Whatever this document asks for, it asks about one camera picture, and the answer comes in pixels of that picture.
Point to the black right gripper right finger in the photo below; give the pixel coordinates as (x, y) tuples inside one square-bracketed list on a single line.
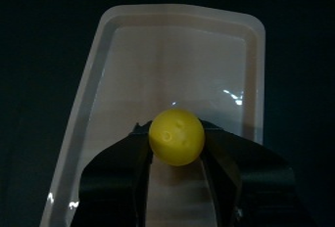
[(257, 182)]

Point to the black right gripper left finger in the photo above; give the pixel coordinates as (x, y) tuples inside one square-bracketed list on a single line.
[(115, 178)]

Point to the pink rectangular plate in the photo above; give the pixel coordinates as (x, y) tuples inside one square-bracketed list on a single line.
[(174, 68)]

